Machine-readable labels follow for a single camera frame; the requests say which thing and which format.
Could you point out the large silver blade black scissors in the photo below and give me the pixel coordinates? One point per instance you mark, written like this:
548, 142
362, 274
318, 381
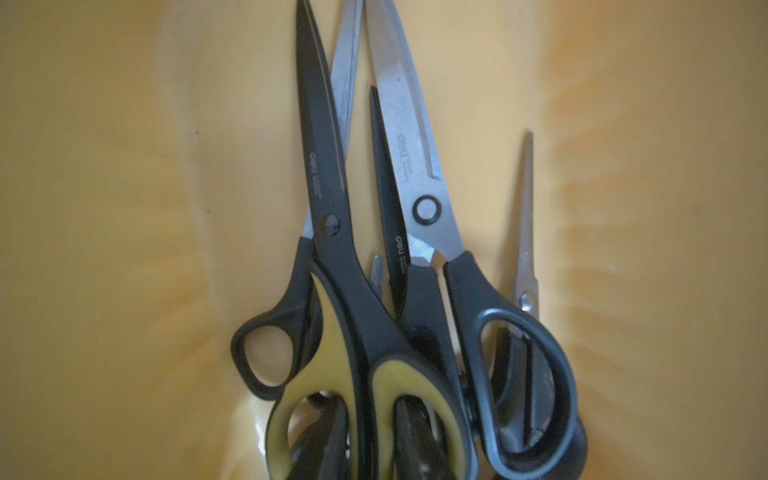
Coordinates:
474, 309

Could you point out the small silver blade scissors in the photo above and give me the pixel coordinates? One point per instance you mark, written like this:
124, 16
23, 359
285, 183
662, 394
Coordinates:
521, 380

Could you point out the black yellow handled scissors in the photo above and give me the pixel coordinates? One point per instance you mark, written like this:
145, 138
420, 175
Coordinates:
363, 355

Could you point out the smallest grey handled scissors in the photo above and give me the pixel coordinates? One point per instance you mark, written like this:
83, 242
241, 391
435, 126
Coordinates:
375, 277

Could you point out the yellow plastic storage box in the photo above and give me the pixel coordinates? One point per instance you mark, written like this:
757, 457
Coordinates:
153, 192

